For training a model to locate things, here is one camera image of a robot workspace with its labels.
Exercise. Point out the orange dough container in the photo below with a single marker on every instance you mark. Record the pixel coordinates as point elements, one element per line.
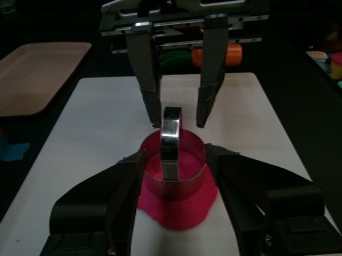
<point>233,55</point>

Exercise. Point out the tan plastic tray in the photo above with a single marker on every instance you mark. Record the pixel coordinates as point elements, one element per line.
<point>34,76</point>

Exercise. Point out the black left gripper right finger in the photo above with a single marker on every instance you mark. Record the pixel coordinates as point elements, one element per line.
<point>275,216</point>

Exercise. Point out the pink lidded dough container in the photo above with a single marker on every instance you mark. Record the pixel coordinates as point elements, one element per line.
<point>318,56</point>

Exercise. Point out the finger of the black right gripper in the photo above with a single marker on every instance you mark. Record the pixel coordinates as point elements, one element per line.
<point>213,60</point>
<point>144,66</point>

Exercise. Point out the flat pink dough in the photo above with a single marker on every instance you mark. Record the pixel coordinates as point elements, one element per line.
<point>177,216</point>

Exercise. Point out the green dough container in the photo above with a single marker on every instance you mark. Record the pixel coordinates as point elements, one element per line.
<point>175,61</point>

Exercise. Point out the white cutting board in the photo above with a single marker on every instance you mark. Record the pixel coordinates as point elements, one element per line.
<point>88,133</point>

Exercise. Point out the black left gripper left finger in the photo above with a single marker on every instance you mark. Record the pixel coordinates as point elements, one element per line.
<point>88,216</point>

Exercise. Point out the blue plastic tool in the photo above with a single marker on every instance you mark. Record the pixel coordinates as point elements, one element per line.
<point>13,150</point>

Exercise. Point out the yellow dough container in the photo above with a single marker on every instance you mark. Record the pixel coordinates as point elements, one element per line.
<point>336,65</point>

